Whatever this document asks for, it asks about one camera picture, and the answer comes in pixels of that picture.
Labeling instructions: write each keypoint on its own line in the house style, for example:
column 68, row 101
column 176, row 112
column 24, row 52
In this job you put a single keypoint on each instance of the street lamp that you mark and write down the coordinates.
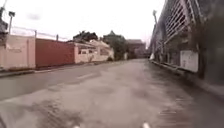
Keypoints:
column 11, row 15

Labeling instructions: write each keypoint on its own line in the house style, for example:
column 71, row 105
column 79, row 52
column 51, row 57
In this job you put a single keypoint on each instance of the tall grey building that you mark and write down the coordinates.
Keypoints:
column 176, row 26

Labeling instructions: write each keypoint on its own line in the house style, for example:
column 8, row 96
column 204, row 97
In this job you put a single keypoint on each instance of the dark tree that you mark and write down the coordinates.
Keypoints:
column 85, row 36

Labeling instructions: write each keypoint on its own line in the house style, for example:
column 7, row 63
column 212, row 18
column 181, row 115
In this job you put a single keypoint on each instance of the grey concrete road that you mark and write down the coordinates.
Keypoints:
column 113, row 90

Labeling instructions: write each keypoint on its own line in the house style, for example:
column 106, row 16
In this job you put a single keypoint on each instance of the red wall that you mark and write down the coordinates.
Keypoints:
column 55, row 52

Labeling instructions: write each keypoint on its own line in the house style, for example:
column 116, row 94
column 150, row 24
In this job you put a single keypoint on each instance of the lamp pole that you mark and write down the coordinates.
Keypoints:
column 154, row 20

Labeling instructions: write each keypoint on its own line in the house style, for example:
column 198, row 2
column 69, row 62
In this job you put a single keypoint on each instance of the white panel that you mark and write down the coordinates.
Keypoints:
column 189, row 60

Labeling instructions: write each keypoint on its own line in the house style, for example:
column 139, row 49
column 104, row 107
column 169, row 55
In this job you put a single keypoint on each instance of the beige wall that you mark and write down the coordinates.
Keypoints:
column 16, row 53

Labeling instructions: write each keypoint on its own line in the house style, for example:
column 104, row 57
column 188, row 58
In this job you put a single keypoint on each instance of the grey kerb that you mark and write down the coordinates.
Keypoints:
column 196, row 81
column 20, row 72

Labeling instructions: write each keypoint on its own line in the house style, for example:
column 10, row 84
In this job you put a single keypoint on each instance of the dark green trees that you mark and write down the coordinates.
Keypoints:
column 117, row 45

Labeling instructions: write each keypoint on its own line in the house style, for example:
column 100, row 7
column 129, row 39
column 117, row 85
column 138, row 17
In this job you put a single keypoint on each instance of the reddish distant building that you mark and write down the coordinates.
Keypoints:
column 136, row 48

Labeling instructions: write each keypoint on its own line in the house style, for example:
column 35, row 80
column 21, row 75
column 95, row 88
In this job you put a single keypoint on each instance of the robot's own part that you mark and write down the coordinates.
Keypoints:
column 76, row 126
column 146, row 125

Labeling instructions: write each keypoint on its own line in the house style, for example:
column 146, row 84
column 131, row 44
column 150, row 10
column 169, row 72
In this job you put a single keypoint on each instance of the beige building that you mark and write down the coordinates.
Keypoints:
column 93, row 51

